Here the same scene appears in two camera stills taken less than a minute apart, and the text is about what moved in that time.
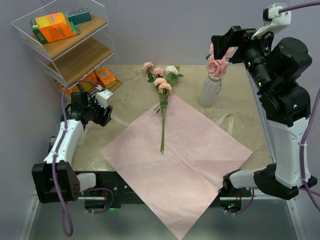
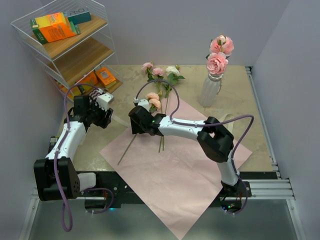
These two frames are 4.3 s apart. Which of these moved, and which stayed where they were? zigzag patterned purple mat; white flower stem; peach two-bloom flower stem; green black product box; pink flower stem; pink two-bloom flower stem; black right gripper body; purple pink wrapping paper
Moved: peach two-bloom flower stem; black right gripper body
Stayed: pink two-bloom flower stem; purple pink wrapping paper; green black product box; pink flower stem; white flower stem; zigzag patterned purple mat
